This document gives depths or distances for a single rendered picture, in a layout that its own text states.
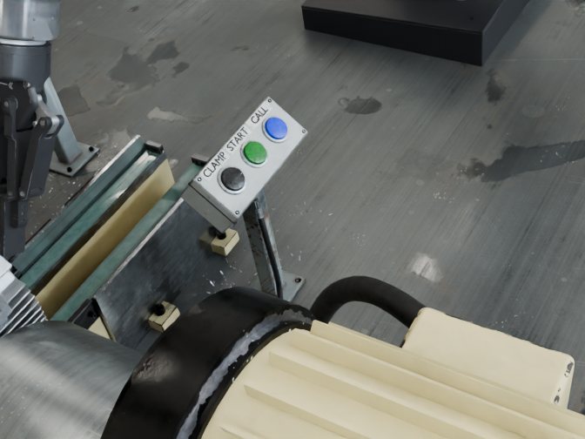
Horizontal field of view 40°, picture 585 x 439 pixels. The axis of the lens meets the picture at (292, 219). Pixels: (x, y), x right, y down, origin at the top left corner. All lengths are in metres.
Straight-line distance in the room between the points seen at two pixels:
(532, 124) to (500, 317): 0.41
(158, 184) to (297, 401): 0.92
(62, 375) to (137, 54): 1.13
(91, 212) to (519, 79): 0.78
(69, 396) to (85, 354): 0.06
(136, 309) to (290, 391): 0.75
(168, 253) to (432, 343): 0.74
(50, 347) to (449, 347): 0.39
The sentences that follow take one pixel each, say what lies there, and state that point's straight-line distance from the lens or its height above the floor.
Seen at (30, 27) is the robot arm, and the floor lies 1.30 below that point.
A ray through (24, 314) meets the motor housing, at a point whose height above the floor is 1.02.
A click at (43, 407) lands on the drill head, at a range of 0.69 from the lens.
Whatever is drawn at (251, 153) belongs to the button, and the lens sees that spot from 0.98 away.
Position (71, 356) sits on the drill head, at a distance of 0.73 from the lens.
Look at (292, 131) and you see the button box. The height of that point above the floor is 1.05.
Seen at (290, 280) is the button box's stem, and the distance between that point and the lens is 1.18.
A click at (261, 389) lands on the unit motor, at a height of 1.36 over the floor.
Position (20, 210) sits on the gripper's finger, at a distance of 0.93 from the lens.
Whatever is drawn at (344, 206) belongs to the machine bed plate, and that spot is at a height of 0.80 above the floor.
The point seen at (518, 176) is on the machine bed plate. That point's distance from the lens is 1.32.
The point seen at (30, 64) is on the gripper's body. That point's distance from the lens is 0.87.
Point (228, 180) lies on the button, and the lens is 0.95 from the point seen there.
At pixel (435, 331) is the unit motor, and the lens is 0.47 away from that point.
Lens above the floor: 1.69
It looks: 44 degrees down
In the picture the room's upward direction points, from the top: 11 degrees counter-clockwise
